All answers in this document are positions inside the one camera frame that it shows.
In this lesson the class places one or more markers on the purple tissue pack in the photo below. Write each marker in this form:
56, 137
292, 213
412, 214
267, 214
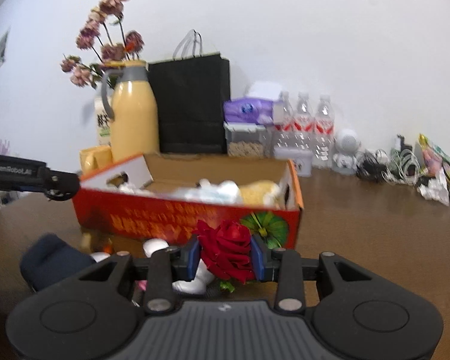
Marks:
247, 109

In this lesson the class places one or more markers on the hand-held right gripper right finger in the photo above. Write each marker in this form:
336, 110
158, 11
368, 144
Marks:
257, 258

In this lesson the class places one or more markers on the black paper bag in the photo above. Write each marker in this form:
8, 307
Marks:
191, 105

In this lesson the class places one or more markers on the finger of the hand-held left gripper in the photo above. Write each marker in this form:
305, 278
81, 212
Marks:
63, 183

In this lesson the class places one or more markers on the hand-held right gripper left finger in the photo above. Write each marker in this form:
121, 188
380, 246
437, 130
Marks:
195, 258

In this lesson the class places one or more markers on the purple flower wall sticker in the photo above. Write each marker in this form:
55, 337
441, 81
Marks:
0, 140

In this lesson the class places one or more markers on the crumpled white tissue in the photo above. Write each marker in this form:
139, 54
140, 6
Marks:
435, 191

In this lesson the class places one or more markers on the white wall notice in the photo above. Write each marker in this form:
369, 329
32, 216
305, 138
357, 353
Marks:
2, 48

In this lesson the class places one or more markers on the white robot speaker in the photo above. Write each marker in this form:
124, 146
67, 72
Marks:
345, 150

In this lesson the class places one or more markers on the pale tin box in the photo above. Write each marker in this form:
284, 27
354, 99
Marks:
292, 161

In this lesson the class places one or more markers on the colourful snack packet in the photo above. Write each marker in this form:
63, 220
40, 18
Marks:
437, 159

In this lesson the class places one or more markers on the dried pink roses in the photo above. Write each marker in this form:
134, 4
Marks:
112, 50

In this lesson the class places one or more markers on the dark blue zip pouch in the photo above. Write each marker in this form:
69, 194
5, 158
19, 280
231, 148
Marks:
52, 258

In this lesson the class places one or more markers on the yellow thermos jug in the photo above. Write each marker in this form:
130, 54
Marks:
135, 120

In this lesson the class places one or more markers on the red rose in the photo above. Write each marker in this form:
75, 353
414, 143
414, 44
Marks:
225, 247

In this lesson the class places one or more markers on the clear snack container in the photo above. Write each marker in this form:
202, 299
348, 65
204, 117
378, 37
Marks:
245, 146

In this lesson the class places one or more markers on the white milk carton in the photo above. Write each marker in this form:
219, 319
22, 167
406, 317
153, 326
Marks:
103, 123

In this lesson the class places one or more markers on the black plug adapter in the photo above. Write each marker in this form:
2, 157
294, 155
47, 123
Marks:
403, 144

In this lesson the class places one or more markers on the white yellow plush hamster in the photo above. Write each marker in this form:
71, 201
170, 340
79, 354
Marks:
255, 193

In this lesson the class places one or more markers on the red cardboard box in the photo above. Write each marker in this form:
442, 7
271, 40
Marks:
153, 217

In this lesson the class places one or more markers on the yellow mug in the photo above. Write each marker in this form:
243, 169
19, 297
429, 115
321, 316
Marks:
97, 157

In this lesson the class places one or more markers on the clear water bottle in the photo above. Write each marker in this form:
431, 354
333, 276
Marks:
323, 131
283, 120
303, 120

